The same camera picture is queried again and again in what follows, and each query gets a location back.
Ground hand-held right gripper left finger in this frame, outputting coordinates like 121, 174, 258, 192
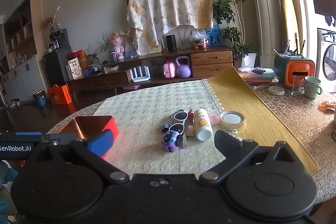
36, 130, 131, 184

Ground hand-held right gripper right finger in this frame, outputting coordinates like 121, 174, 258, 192
199, 130, 299, 184

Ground red tin box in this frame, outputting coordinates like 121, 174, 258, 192
47, 115, 119, 159

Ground white bottle yellow label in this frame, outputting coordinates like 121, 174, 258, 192
194, 109, 214, 142

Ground white sunglasses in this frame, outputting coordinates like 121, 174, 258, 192
162, 109, 189, 135

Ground purple blue ball toy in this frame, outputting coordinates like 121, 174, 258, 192
163, 131, 186, 153

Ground person's left hand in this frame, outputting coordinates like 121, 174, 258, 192
0, 168, 18, 184

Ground teal waste bin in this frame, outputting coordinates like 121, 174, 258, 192
33, 89, 49, 107

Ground orange gift box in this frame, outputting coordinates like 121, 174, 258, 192
47, 84, 72, 105

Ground yellow wood-grain table mat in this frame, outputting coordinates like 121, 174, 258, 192
206, 67, 320, 176

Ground grey base cabinets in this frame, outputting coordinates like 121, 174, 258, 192
0, 56, 45, 107

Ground printed snack box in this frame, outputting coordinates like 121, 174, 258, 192
68, 58, 82, 80

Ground black mini fridge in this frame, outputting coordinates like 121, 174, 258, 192
43, 46, 73, 88

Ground round white lid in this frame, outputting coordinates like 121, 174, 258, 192
268, 85, 285, 96

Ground small white box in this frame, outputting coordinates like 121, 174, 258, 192
104, 65, 120, 75

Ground white router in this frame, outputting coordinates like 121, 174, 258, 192
129, 67, 152, 83

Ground orange red box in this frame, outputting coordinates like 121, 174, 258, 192
72, 50, 89, 67

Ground purple kettlebell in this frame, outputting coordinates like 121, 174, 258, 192
175, 55, 192, 78

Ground white planter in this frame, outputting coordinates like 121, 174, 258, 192
240, 52, 257, 68

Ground wooden television cabinet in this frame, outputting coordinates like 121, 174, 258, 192
66, 45, 235, 99

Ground small potted green plant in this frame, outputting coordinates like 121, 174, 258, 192
85, 44, 100, 66

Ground potted orchid plant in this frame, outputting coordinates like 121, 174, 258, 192
97, 32, 118, 62

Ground clear drinking glass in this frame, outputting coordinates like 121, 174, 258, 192
291, 75, 305, 96

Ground pink toy case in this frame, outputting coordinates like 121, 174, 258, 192
163, 60, 176, 79

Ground black coffee machine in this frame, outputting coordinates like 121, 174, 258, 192
49, 28, 69, 51

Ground pink doll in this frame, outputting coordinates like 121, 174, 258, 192
112, 31, 127, 60

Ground pastel printed board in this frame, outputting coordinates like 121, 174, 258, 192
124, 35, 135, 57

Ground pale green mug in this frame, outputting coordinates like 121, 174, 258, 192
304, 76, 323, 99

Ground green orange utensil holder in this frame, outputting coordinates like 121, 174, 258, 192
274, 55, 315, 88

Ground blue picture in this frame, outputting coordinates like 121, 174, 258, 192
205, 25, 223, 47

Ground clear plastic bag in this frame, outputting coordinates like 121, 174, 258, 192
191, 29, 209, 50

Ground orange wrapper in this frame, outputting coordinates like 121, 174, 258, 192
319, 101, 336, 112

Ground vase with dried flowers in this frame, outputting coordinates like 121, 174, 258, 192
43, 6, 61, 33

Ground black cylinder speaker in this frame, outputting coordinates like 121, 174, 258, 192
165, 34, 177, 52

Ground white fan-shaped ornament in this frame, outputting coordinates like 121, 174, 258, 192
168, 25, 195, 50

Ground white washing machine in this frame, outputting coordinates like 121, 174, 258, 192
316, 28, 336, 94

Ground standing air conditioner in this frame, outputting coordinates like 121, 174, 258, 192
241, 0, 279, 70

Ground yellow curtain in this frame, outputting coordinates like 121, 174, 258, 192
272, 0, 300, 57

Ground floral cloth cover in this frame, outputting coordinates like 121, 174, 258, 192
127, 0, 219, 55

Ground wooden wall shelving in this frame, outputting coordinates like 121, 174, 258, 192
0, 0, 43, 75

